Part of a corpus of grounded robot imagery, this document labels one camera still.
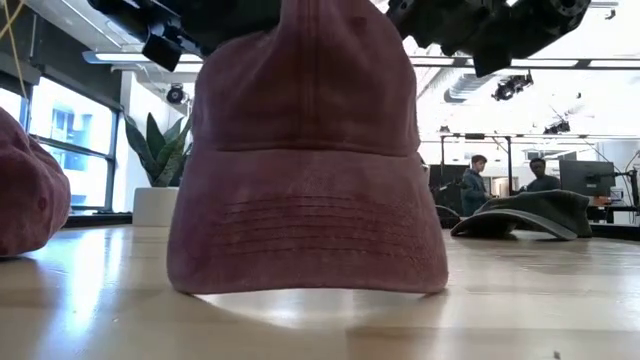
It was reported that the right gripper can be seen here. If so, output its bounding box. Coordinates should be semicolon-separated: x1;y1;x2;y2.
387;0;511;56

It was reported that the long white light fixture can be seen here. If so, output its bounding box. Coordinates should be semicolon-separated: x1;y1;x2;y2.
409;56;640;71
82;49;204;66

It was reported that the black track light cluster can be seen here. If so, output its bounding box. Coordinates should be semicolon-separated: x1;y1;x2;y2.
490;72;535;103
542;119;572;135

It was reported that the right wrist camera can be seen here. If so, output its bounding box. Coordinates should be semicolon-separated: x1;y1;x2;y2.
472;43;512;79

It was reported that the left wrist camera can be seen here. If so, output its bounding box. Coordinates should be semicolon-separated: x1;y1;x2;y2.
141;30;185;74

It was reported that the snake plant in white pot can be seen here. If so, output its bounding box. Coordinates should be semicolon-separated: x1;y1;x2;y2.
123;112;194;228

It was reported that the maroon baseball cap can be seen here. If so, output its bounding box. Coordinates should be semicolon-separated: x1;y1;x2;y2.
166;0;450;295
0;107;72;258

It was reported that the person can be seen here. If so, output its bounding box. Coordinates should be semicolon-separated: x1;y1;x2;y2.
459;153;497;217
519;157;562;194

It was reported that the yellow cable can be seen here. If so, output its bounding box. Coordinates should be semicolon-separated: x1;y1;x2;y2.
0;0;29;101

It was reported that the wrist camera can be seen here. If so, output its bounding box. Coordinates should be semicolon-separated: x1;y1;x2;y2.
141;30;185;74
472;43;512;79

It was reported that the olive green baseball cap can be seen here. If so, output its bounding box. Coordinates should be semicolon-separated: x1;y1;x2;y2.
449;188;594;241

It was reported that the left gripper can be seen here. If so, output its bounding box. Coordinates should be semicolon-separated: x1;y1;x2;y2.
144;0;281;57

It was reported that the black computer monitor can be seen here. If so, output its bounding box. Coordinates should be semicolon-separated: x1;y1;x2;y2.
558;159;619;206

